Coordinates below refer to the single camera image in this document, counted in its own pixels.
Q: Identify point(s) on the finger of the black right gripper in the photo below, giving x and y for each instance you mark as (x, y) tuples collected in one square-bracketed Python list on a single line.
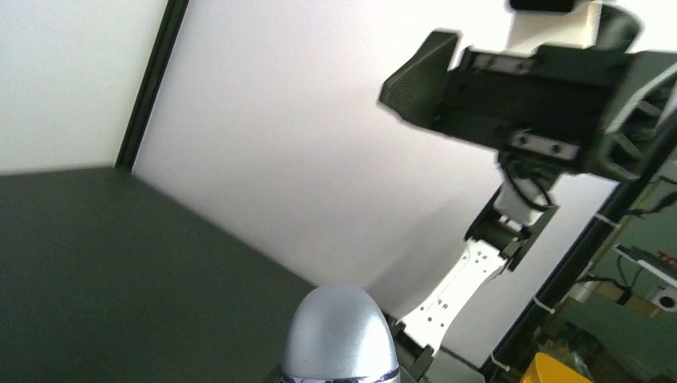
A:
[(414, 90)]

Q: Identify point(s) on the lavender earbud charging case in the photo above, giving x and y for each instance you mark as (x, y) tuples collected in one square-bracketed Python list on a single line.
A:
[(339, 334)]

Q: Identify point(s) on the black enclosure frame post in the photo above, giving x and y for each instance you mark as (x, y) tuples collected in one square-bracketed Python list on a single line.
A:
[(158, 60)]

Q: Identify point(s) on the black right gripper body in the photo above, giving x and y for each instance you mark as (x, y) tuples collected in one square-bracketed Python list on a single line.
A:
[(579, 110)]

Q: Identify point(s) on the yellow container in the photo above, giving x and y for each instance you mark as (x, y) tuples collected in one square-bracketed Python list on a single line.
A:
[(546, 369)]

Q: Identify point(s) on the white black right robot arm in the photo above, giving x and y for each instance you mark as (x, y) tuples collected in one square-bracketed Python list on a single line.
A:
[(497, 240)]

